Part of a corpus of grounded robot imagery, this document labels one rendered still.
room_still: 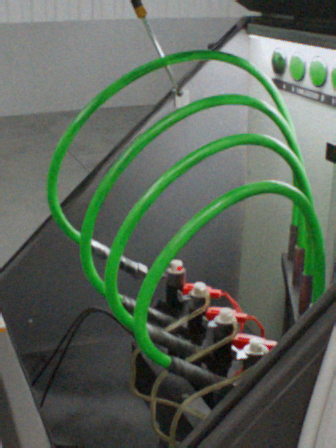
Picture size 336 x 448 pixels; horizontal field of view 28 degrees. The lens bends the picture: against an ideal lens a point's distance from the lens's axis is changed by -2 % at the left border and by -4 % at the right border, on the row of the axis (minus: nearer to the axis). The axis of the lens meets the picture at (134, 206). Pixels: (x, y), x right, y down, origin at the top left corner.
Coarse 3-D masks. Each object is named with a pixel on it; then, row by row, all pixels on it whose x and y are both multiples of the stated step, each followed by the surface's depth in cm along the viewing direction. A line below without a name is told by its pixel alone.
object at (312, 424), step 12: (324, 360) 66; (324, 372) 66; (324, 384) 66; (312, 396) 67; (324, 396) 67; (312, 408) 67; (324, 408) 67; (312, 420) 67; (324, 420) 66; (312, 432) 68; (324, 432) 66; (300, 444) 69; (312, 444) 68; (324, 444) 65
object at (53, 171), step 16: (144, 64) 88; (160, 64) 88; (240, 64) 92; (128, 80) 87; (96, 96) 87; (272, 96) 96; (80, 112) 87; (288, 112) 97; (64, 144) 87; (48, 176) 88; (48, 192) 89; (64, 224) 91
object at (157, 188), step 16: (208, 144) 77; (224, 144) 77; (240, 144) 78; (256, 144) 78; (272, 144) 79; (192, 160) 76; (288, 160) 81; (160, 176) 76; (176, 176) 76; (304, 176) 82; (160, 192) 76; (304, 192) 83; (144, 208) 76; (128, 224) 76; (128, 240) 77; (112, 256) 76; (112, 272) 77; (304, 272) 88; (112, 288) 78; (304, 288) 88; (112, 304) 78; (304, 304) 88; (128, 320) 80; (160, 336) 82; (176, 352) 84; (192, 352) 84
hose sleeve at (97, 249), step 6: (96, 246) 93; (102, 246) 94; (96, 252) 93; (102, 252) 94; (108, 252) 94; (102, 258) 94; (126, 258) 96; (120, 264) 95; (126, 264) 96; (132, 264) 96; (126, 270) 96; (132, 270) 96
